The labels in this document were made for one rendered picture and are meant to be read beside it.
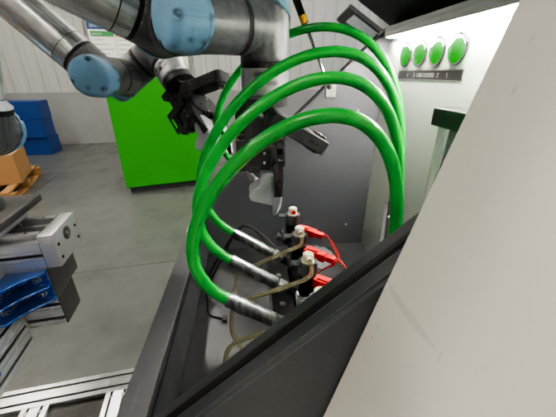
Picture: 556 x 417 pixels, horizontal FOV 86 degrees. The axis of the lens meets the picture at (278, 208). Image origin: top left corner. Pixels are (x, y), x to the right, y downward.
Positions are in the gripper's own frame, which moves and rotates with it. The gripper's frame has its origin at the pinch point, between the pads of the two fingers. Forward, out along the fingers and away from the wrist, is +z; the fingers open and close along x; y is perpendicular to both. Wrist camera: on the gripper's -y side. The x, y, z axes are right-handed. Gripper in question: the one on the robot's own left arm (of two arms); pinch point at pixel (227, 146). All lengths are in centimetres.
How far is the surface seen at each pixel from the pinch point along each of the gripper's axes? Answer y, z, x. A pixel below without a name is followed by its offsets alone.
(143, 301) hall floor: 154, 3, -62
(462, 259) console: -30, 31, 34
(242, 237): -1.6, 20.3, 13.2
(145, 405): 12.1, 33.5, 30.6
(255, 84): -19.2, 5.2, 16.6
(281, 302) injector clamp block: 1.0, 32.9, 9.5
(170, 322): 16.4, 25.8, 19.4
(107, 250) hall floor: 206, -55, -87
